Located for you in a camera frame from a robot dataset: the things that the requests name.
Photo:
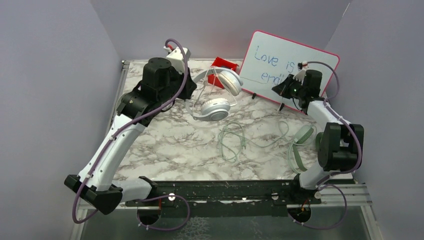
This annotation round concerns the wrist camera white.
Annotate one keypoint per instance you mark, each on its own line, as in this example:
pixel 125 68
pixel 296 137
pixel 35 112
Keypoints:
pixel 176 58
pixel 302 68

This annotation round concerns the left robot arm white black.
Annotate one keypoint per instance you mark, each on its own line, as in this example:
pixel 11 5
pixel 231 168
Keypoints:
pixel 163 81

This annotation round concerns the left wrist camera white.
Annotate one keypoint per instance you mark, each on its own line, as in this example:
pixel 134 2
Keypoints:
pixel 176 58

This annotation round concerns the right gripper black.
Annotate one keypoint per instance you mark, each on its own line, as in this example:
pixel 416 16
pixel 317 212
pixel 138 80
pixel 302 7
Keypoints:
pixel 287 82

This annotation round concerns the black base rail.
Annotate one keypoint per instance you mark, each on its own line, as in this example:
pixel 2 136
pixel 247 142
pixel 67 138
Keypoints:
pixel 225 198

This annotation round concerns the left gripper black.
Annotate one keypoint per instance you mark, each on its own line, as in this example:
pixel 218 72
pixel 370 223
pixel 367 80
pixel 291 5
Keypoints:
pixel 190 86

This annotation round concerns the pink framed whiteboard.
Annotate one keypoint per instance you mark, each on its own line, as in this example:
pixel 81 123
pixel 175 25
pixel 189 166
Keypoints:
pixel 270 59

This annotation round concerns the green headphones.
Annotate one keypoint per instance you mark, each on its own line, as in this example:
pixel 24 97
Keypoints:
pixel 300 138

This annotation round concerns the red plastic bin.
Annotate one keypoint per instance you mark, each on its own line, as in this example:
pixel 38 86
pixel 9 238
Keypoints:
pixel 223 63

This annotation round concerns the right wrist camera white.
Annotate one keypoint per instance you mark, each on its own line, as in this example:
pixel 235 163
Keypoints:
pixel 302 68

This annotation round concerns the white headphones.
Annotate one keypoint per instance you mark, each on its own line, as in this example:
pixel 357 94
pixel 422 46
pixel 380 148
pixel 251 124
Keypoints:
pixel 218 108

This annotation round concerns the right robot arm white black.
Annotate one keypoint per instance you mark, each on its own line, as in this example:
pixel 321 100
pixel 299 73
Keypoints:
pixel 341 145

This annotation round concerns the aluminium frame rail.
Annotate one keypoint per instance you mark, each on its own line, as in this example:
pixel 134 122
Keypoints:
pixel 356 195

